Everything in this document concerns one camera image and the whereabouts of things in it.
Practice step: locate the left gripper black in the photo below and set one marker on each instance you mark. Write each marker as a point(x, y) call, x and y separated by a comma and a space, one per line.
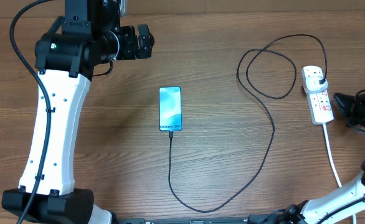
point(131, 51)

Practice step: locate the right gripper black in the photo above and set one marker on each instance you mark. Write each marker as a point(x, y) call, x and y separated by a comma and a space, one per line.
point(348, 104)

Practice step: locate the Samsung Galaxy smartphone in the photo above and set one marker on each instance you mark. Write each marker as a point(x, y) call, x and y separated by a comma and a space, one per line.
point(170, 109)

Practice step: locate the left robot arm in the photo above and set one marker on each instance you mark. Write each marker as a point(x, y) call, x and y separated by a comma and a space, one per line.
point(87, 35)

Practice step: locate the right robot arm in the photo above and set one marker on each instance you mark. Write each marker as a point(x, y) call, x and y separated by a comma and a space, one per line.
point(346, 200)

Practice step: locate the white charger plug adapter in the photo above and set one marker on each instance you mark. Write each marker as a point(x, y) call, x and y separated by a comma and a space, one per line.
point(312, 85)

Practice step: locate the white power strip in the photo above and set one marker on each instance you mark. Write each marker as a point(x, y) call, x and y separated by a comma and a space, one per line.
point(318, 103)

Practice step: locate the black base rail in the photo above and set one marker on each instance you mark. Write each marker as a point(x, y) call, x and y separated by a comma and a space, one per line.
point(270, 218)

